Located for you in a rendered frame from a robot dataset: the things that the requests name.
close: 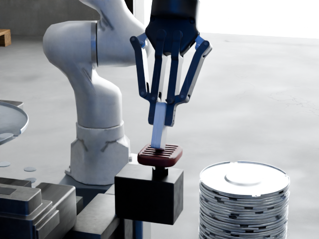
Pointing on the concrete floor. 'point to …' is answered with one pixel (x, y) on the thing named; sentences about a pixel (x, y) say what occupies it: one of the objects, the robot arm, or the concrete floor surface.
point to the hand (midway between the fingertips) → (160, 126)
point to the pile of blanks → (242, 215)
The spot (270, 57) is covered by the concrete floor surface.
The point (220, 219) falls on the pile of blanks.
